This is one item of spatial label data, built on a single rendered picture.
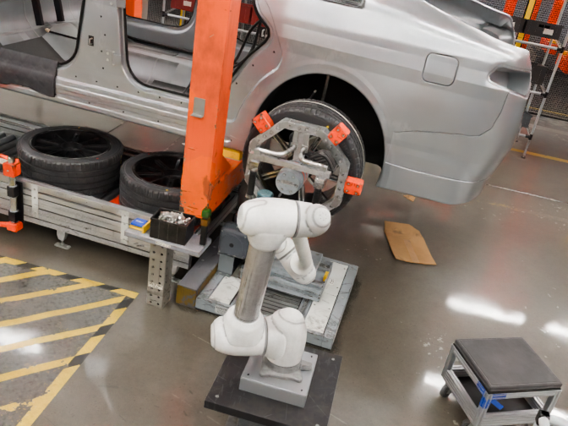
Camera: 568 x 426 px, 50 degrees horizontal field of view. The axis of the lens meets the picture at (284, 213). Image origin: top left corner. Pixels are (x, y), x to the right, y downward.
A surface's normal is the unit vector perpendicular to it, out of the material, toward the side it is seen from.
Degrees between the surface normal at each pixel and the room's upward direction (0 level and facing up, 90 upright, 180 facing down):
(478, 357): 0
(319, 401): 0
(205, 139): 90
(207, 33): 90
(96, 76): 92
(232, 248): 90
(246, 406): 0
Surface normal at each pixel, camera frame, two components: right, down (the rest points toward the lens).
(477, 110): -0.19, 0.42
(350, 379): 0.16, -0.88
